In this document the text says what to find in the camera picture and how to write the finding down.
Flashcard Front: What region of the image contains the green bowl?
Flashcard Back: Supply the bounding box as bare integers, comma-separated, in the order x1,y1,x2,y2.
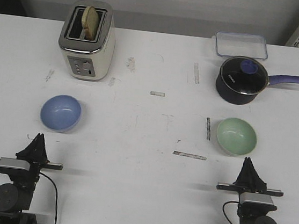
216,117,258,156

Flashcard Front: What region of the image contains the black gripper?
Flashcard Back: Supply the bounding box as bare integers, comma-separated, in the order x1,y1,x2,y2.
16,133,63,183
216,157,283,197

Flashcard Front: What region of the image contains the slice of toast bread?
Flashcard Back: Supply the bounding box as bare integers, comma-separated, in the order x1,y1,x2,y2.
81,6,99,41

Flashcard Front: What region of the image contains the cream and silver toaster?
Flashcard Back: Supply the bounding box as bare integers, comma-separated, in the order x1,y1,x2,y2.
58,0,116,81

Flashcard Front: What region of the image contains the glass pot lid blue knob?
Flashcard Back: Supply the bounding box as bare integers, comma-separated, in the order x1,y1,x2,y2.
220,56,268,95

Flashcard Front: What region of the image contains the clear plastic food container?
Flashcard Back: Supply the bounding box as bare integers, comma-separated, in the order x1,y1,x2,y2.
214,31,268,60

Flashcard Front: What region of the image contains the blue bowl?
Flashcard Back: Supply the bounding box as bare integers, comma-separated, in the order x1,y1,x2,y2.
40,95,82,132

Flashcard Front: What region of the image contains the dark blue saucepan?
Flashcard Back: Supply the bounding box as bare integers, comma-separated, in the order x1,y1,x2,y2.
215,66,299,105

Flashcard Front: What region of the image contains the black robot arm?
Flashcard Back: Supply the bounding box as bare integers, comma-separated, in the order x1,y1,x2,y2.
0,133,63,224
216,157,284,224

